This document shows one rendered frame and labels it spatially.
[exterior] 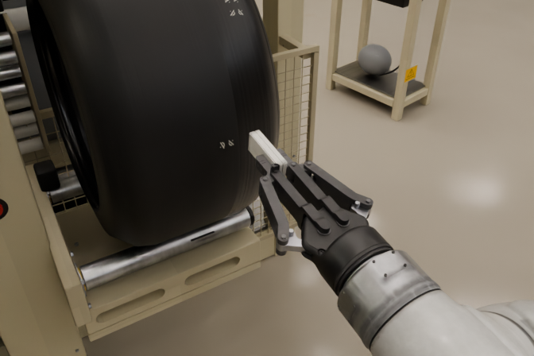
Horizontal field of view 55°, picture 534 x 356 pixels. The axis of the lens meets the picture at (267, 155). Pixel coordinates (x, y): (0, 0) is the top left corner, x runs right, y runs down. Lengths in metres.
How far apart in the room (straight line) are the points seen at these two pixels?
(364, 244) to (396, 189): 2.14
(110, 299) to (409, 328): 0.63
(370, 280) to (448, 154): 2.53
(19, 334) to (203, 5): 0.71
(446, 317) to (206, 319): 1.61
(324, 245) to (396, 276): 0.09
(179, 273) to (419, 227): 1.63
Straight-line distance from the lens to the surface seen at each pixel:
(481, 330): 0.49
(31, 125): 1.33
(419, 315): 0.48
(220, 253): 1.03
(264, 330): 1.99
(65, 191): 1.18
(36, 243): 0.98
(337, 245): 0.52
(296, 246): 0.55
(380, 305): 0.49
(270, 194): 0.58
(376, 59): 3.33
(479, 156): 3.04
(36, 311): 1.09
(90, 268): 0.97
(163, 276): 1.00
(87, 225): 1.24
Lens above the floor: 1.59
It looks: 34 degrees down
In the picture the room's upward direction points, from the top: straight up
